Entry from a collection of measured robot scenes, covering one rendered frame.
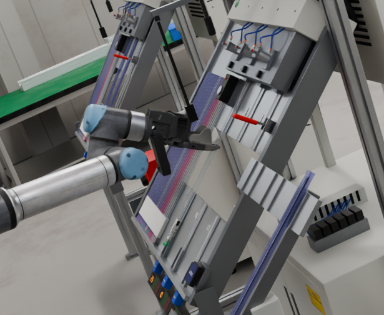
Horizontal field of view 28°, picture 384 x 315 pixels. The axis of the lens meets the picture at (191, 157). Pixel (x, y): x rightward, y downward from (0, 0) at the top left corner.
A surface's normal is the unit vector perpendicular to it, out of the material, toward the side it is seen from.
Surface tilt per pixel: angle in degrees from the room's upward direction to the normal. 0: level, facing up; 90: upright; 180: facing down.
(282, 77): 90
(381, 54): 90
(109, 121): 80
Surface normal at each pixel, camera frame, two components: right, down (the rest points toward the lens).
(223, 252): 0.26, 0.22
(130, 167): 0.58, 0.06
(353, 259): -0.33, -0.90
